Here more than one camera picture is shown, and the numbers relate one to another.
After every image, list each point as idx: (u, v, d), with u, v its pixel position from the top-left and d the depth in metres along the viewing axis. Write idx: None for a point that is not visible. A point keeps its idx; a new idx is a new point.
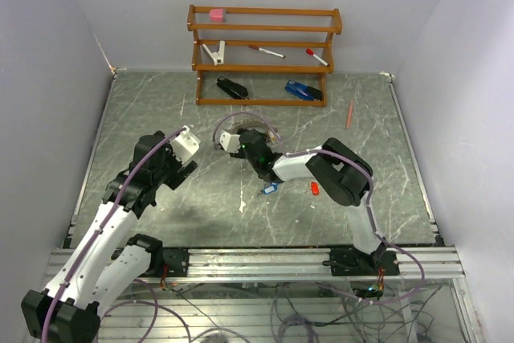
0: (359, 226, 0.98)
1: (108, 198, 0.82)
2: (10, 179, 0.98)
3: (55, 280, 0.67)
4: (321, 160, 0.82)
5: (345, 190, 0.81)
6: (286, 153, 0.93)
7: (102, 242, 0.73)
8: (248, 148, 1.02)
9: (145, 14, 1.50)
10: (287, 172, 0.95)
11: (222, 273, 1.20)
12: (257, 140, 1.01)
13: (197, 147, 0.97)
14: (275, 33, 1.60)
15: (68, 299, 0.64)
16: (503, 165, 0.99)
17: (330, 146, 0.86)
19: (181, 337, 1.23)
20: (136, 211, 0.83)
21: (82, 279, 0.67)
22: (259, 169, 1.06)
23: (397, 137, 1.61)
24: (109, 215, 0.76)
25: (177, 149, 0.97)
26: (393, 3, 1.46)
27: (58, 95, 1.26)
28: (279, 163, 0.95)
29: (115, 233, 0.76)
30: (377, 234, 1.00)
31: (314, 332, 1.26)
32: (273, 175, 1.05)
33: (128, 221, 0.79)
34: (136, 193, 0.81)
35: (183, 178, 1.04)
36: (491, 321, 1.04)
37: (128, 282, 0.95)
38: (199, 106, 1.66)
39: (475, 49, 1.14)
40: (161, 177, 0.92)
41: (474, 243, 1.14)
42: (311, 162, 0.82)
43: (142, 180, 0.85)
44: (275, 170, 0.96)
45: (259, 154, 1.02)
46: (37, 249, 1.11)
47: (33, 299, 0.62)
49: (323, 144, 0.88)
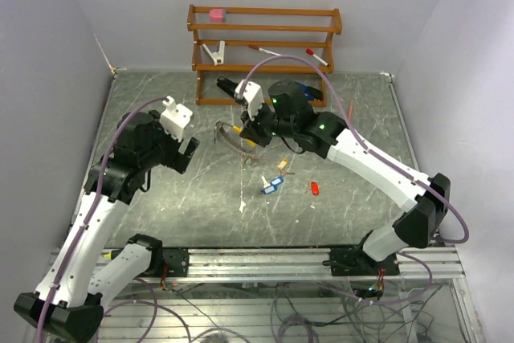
0: (383, 238, 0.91)
1: (91, 187, 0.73)
2: (10, 179, 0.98)
3: (46, 282, 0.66)
4: (430, 207, 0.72)
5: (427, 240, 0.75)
6: (366, 149, 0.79)
7: (89, 239, 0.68)
8: (283, 102, 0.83)
9: (144, 14, 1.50)
10: (349, 162, 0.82)
11: (222, 273, 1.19)
12: (294, 91, 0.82)
13: (186, 120, 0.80)
14: (275, 33, 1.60)
15: (60, 302, 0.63)
16: (503, 165, 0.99)
17: (440, 187, 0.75)
19: (181, 337, 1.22)
20: (124, 198, 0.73)
21: (72, 280, 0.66)
22: (299, 135, 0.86)
23: (397, 137, 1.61)
24: (91, 210, 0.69)
25: (169, 128, 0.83)
26: (392, 3, 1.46)
27: (58, 95, 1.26)
28: (344, 149, 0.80)
29: (103, 227, 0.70)
30: (399, 249, 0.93)
31: (314, 332, 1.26)
32: (318, 140, 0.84)
33: (115, 212, 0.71)
34: (122, 178, 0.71)
35: (188, 158, 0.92)
36: (491, 322, 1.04)
37: (128, 278, 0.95)
38: (199, 106, 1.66)
39: (476, 49, 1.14)
40: (152, 158, 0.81)
41: (474, 243, 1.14)
42: (425, 210, 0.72)
43: (128, 162, 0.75)
44: (332, 148, 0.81)
45: (299, 110, 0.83)
46: (37, 249, 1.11)
47: (25, 302, 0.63)
49: (428, 177, 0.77)
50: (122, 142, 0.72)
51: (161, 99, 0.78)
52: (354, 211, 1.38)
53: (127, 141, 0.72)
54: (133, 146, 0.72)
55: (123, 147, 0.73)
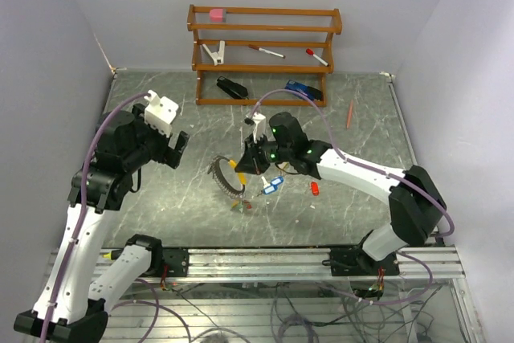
0: (384, 238, 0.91)
1: (75, 198, 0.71)
2: (10, 179, 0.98)
3: (42, 300, 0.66)
4: (407, 195, 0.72)
5: (420, 233, 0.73)
6: (344, 157, 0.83)
7: (80, 253, 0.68)
8: (280, 133, 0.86)
9: (145, 14, 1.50)
10: (335, 176, 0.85)
11: (222, 273, 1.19)
12: (291, 123, 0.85)
13: (171, 116, 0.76)
14: (275, 33, 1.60)
15: (60, 319, 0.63)
16: (503, 165, 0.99)
17: (415, 176, 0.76)
19: (181, 337, 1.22)
20: (112, 205, 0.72)
21: (69, 296, 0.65)
22: (291, 161, 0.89)
23: (397, 137, 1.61)
24: (79, 224, 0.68)
25: (153, 122, 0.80)
26: (393, 3, 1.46)
27: (58, 95, 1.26)
28: (326, 162, 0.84)
29: (93, 239, 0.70)
30: (398, 247, 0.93)
31: (314, 332, 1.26)
32: (310, 166, 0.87)
33: (104, 222, 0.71)
34: (108, 185, 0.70)
35: (179, 153, 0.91)
36: (491, 322, 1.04)
37: (129, 281, 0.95)
38: (199, 106, 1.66)
39: (476, 50, 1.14)
40: (140, 159, 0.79)
41: (473, 243, 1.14)
42: (394, 196, 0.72)
43: (114, 166, 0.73)
44: (317, 167, 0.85)
45: (294, 140, 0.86)
46: (37, 249, 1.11)
47: (24, 322, 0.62)
49: (405, 171, 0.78)
50: (104, 146, 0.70)
51: (144, 93, 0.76)
52: (354, 211, 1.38)
53: (108, 145, 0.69)
54: (117, 150, 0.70)
55: (105, 150, 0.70)
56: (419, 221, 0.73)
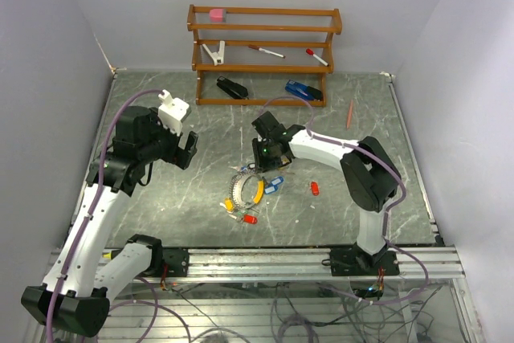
0: (369, 228, 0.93)
1: (93, 180, 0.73)
2: (10, 178, 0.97)
3: (52, 273, 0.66)
4: (356, 160, 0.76)
5: (371, 196, 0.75)
6: (310, 133, 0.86)
7: (93, 230, 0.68)
8: (259, 128, 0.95)
9: (144, 14, 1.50)
10: (304, 153, 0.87)
11: (222, 273, 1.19)
12: (266, 116, 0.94)
13: (183, 112, 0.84)
14: (278, 33, 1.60)
15: (68, 291, 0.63)
16: (503, 165, 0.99)
17: (367, 144, 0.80)
19: (181, 337, 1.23)
20: (126, 189, 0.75)
21: (79, 270, 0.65)
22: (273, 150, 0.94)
23: (397, 137, 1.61)
24: (95, 199, 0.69)
25: (166, 121, 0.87)
26: (392, 3, 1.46)
27: (57, 94, 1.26)
28: (295, 139, 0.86)
29: (108, 217, 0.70)
30: (381, 232, 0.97)
31: (314, 332, 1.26)
32: (285, 146, 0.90)
33: (118, 202, 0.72)
34: (123, 169, 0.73)
35: (189, 155, 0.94)
36: (491, 322, 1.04)
37: (132, 275, 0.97)
38: (199, 106, 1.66)
39: (475, 50, 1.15)
40: (154, 152, 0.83)
41: (473, 243, 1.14)
42: (346, 159, 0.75)
43: (128, 154, 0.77)
44: (290, 145, 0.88)
45: (269, 130, 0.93)
46: (38, 248, 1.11)
47: (33, 294, 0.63)
49: (359, 142, 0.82)
50: (122, 135, 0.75)
51: (158, 91, 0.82)
52: (354, 211, 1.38)
53: (125, 134, 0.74)
54: (133, 138, 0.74)
55: (123, 139, 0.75)
56: (369, 182, 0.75)
